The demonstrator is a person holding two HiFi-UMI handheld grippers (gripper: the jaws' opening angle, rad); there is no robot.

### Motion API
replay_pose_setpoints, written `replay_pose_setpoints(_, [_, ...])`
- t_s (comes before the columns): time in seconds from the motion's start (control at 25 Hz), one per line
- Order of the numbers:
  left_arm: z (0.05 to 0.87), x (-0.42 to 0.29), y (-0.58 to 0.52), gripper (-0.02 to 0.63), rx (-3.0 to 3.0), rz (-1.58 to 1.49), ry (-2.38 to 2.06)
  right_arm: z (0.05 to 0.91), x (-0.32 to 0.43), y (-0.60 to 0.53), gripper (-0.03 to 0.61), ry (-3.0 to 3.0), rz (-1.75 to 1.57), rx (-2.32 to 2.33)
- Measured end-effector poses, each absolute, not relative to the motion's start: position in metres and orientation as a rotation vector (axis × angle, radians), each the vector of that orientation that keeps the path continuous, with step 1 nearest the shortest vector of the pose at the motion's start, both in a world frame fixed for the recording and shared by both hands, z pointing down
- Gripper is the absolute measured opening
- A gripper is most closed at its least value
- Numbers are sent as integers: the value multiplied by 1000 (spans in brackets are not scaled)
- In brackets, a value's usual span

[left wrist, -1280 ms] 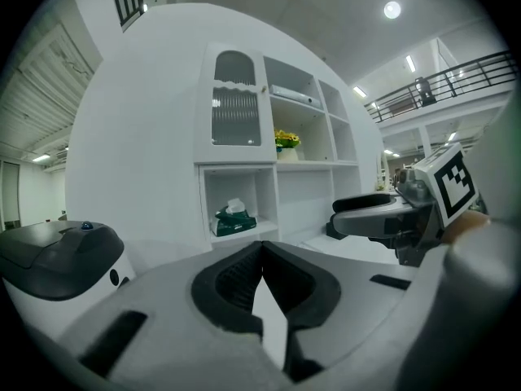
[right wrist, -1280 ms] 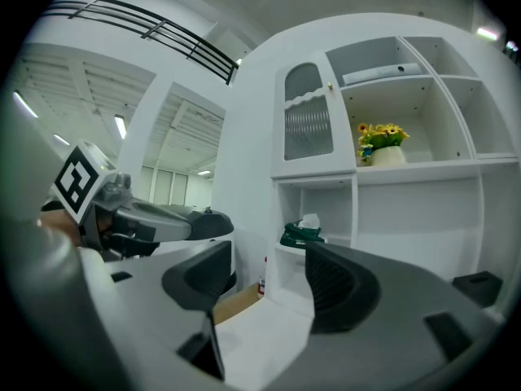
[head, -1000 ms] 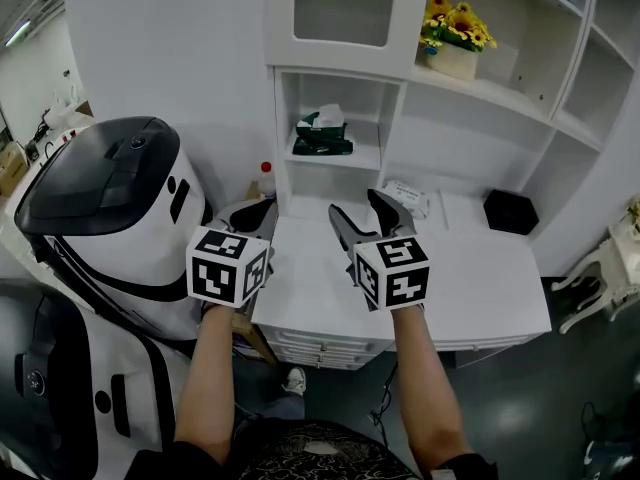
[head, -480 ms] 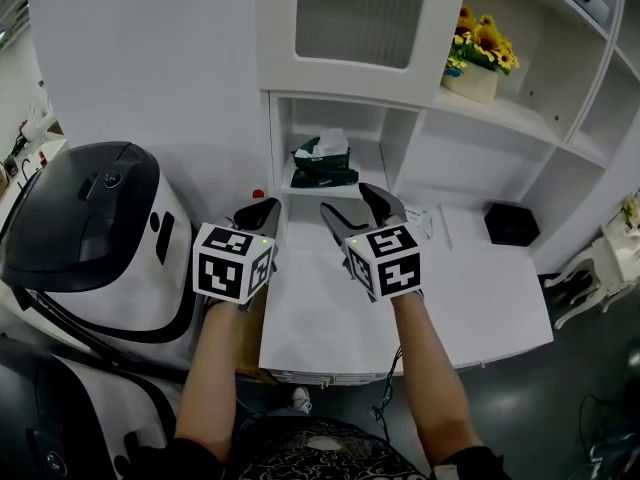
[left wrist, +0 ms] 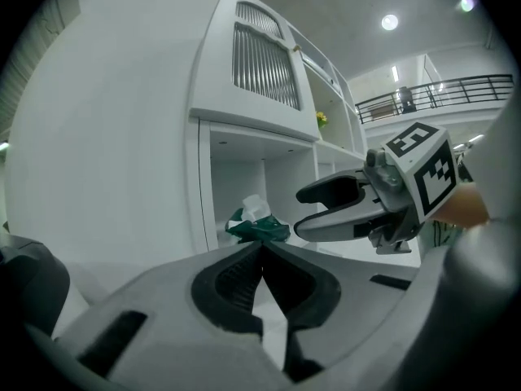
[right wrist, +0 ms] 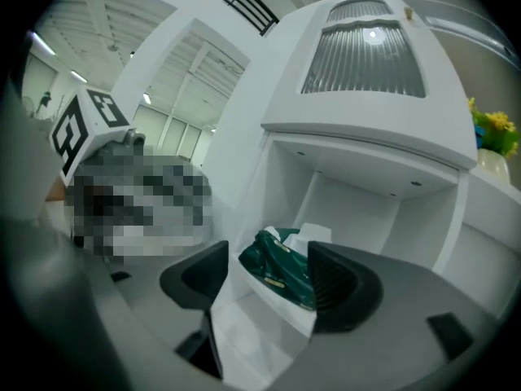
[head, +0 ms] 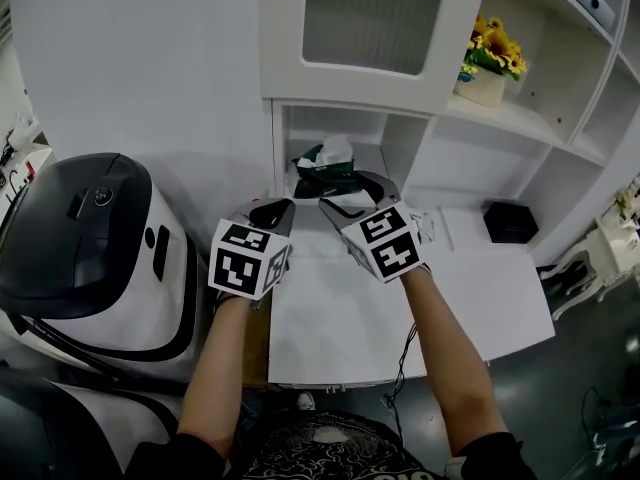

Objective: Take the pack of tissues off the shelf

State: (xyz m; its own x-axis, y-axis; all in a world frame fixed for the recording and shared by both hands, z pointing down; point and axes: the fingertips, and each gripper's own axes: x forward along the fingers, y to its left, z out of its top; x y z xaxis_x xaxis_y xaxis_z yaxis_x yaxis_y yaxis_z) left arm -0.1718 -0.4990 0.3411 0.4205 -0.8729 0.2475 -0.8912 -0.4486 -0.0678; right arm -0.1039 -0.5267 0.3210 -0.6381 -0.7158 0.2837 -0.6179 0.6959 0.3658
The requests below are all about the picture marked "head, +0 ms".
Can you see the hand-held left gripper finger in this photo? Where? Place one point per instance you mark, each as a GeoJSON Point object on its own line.
{"type": "Point", "coordinates": [287, 218]}
{"type": "Point", "coordinates": [240, 211]}

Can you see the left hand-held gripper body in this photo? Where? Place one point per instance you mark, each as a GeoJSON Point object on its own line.
{"type": "Point", "coordinates": [235, 268]}

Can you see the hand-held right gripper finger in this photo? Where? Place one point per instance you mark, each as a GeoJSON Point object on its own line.
{"type": "Point", "coordinates": [340, 215]}
{"type": "Point", "coordinates": [387, 188]}

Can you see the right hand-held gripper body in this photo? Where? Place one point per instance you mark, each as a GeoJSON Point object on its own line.
{"type": "Point", "coordinates": [387, 243]}

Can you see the small teal object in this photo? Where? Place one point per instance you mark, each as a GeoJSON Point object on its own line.
{"type": "Point", "coordinates": [325, 178]}

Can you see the person's right forearm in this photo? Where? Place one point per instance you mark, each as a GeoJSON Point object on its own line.
{"type": "Point", "coordinates": [450, 358]}

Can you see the person's left forearm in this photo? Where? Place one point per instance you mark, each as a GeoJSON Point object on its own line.
{"type": "Point", "coordinates": [220, 368]}

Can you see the white desk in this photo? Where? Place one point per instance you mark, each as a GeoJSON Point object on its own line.
{"type": "Point", "coordinates": [345, 318]}

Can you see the clear plastic wrapper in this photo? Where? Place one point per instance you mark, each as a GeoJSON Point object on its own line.
{"type": "Point", "coordinates": [424, 225]}

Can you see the brown cardboard box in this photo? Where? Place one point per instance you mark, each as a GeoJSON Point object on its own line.
{"type": "Point", "coordinates": [257, 338]}

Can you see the black box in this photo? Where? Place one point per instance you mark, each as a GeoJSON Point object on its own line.
{"type": "Point", "coordinates": [510, 222]}

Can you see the white and black robot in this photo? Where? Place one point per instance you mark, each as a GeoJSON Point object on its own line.
{"type": "Point", "coordinates": [90, 248]}

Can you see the person's shoe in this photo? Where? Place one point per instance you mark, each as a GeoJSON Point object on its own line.
{"type": "Point", "coordinates": [306, 401]}

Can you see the white frosted glass cabinet door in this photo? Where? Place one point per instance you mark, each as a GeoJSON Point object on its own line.
{"type": "Point", "coordinates": [370, 18]}

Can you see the sunflowers in white pot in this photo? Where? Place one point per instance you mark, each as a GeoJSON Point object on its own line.
{"type": "Point", "coordinates": [492, 53]}

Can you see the white shelving cabinet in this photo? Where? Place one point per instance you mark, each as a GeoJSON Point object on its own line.
{"type": "Point", "coordinates": [550, 133]}

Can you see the white ornate side table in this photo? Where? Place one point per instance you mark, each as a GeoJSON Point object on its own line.
{"type": "Point", "coordinates": [590, 263]}

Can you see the person's black patterned shirt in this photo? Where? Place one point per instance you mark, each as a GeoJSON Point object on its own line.
{"type": "Point", "coordinates": [320, 453]}

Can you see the white cluttered workbench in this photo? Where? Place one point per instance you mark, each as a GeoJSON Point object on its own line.
{"type": "Point", "coordinates": [20, 168]}

